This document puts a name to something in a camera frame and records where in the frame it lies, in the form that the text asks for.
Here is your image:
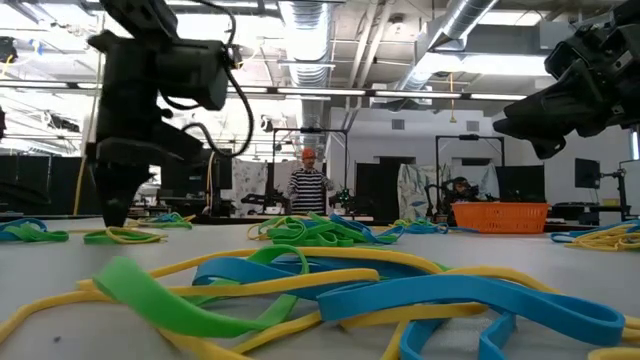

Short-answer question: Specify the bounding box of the patterned white cloth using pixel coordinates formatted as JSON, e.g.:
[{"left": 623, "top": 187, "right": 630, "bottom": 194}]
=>
[
  {"left": 232, "top": 158, "right": 270, "bottom": 217},
  {"left": 397, "top": 163, "right": 449, "bottom": 221}
]

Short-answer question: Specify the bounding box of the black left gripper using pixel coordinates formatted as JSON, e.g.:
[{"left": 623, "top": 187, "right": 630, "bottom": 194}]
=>
[{"left": 84, "top": 28, "right": 207, "bottom": 229}]

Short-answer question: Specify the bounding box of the white panel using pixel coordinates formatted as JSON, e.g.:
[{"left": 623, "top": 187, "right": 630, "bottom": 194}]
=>
[{"left": 619, "top": 158, "right": 640, "bottom": 201}]

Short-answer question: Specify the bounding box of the black partition panel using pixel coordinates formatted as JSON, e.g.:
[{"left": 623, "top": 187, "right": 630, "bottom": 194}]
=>
[
  {"left": 355, "top": 156, "right": 401, "bottom": 221},
  {"left": 49, "top": 156, "right": 104, "bottom": 217},
  {"left": 494, "top": 164, "right": 546, "bottom": 204},
  {"left": 0, "top": 154, "right": 51, "bottom": 216}
]

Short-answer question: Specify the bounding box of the small monitor on arm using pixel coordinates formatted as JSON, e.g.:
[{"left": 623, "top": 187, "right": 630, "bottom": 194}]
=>
[{"left": 573, "top": 157, "right": 602, "bottom": 190}]

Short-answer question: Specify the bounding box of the yellow hanging cable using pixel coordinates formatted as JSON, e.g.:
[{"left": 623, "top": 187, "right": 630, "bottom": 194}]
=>
[{"left": 205, "top": 149, "right": 217, "bottom": 209}]

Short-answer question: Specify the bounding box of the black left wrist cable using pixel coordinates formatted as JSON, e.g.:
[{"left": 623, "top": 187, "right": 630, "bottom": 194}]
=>
[{"left": 159, "top": 0, "right": 256, "bottom": 159}]

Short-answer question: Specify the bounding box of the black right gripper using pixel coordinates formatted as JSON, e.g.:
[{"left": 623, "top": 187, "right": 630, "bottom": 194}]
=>
[{"left": 492, "top": 22, "right": 640, "bottom": 160}]

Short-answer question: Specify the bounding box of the black metal station frame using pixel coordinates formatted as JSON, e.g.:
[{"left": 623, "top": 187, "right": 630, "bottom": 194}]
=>
[
  {"left": 434, "top": 133, "right": 506, "bottom": 201},
  {"left": 271, "top": 127, "right": 350, "bottom": 216}
]

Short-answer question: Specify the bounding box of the cluttered background desk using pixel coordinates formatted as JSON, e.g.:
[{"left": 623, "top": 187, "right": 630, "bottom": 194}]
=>
[{"left": 129, "top": 192, "right": 236, "bottom": 219}]

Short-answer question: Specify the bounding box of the long ceiling light strip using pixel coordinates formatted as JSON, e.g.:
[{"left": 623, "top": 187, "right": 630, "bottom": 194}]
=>
[{"left": 0, "top": 79, "right": 526, "bottom": 101}]

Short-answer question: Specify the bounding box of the orange plastic basket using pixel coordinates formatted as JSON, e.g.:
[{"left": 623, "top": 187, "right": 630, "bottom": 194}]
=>
[{"left": 451, "top": 201, "right": 551, "bottom": 235}]

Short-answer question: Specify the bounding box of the person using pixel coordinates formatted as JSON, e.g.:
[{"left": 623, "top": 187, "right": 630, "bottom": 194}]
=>
[
  {"left": 447, "top": 176, "right": 481, "bottom": 226},
  {"left": 285, "top": 147, "right": 335, "bottom": 216}
]

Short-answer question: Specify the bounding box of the yellow power cable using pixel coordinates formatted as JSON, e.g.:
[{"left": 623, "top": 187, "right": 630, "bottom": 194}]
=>
[{"left": 72, "top": 52, "right": 104, "bottom": 217}]

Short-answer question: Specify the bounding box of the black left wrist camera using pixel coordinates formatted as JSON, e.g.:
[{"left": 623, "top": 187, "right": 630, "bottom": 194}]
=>
[{"left": 158, "top": 38, "right": 232, "bottom": 112}]

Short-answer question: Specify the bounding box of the black computer monitor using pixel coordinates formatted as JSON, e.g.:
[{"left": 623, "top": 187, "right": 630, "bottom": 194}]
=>
[{"left": 159, "top": 147, "right": 234, "bottom": 199}]

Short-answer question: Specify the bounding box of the dark background desk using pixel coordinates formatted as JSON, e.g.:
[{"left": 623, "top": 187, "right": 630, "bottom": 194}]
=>
[{"left": 549, "top": 201, "right": 626, "bottom": 226}]

